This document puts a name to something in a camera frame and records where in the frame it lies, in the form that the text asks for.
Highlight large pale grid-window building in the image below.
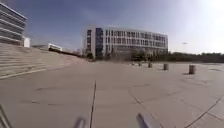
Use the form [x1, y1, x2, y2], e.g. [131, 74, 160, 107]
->
[82, 26, 170, 61]

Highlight striped grey office building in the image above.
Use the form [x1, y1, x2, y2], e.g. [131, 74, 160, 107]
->
[0, 2, 28, 47]

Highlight robot's own part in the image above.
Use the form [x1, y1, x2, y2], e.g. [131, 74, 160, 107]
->
[135, 112, 155, 128]
[73, 116, 87, 128]

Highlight row of dark trees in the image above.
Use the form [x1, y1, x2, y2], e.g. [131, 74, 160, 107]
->
[131, 49, 224, 64]

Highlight wide concrete steps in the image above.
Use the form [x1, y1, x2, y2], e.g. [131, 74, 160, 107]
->
[0, 43, 88, 80]

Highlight low white building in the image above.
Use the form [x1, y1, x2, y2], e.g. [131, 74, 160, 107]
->
[47, 42, 64, 52]

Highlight grey concrete slab plaza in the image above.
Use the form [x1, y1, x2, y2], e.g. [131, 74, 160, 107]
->
[0, 59, 224, 128]

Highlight small white structure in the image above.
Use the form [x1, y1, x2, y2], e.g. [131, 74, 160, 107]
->
[22, 36, 31, 49]

